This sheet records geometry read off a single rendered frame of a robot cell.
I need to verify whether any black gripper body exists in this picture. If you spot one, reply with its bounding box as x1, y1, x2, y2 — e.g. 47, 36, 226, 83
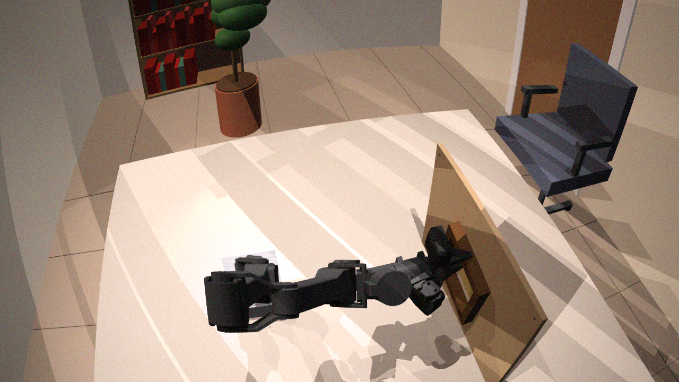
391, 225, 453, 285

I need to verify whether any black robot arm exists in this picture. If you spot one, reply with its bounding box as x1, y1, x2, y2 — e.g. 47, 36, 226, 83
204, 255, 445, 333

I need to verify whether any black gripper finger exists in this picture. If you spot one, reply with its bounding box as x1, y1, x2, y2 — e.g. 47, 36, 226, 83
443, 247, 473, 275
435, 263, 463, 287

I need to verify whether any brown picture frame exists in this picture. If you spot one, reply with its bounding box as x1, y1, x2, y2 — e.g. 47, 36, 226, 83
445, 221, 491, 325

